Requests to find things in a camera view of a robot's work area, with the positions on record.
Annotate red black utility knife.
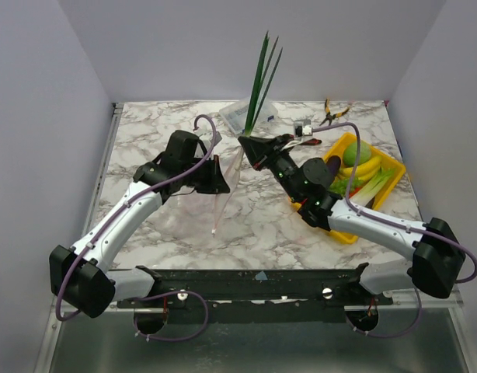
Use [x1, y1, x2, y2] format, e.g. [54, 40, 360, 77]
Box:
[300, 138, 322, 146]

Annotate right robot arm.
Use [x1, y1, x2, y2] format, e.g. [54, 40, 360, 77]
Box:
[238, 135, 465, 305]

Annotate green toy cabbage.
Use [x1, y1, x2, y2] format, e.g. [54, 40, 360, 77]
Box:
[343, 141, 371, 167]

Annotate yellow toy banana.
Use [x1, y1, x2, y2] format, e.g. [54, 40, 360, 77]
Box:
[337, 156, 382, 182]

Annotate green toy scallion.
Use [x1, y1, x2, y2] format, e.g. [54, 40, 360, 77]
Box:
[243, 32, 283, 136]

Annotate clear zip top bag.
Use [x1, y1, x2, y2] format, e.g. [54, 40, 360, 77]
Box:
[160, 151, 245, 249]

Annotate toy celery stalk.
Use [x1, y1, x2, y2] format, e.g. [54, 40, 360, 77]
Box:
[350, 167, 395, 210]

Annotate clear plastic organizer box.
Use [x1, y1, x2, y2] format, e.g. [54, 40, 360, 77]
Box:
[218, 97, 278, 136]

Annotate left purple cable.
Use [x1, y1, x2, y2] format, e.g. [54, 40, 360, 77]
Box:
[54, 114, 218, 343]

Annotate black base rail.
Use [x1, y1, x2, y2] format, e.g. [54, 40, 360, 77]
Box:
[117, 265, 392, 324]

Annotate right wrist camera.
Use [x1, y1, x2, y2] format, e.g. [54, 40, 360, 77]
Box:
[293, 119, 312, 139]

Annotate yellow plastic tray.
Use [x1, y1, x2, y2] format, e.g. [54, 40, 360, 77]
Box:
[287, 131, 407, 245]

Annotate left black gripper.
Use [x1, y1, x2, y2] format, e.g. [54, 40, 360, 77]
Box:
[181, 155, 231, 194]

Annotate purple toy eggplant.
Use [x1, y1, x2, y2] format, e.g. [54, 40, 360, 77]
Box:
[326, 155, 342, 177]

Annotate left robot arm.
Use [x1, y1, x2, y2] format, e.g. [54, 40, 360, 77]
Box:
[49, 130, 230, 318]

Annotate yellow black pliers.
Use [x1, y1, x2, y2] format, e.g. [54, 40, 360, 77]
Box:
[319, 98, 351, 126]

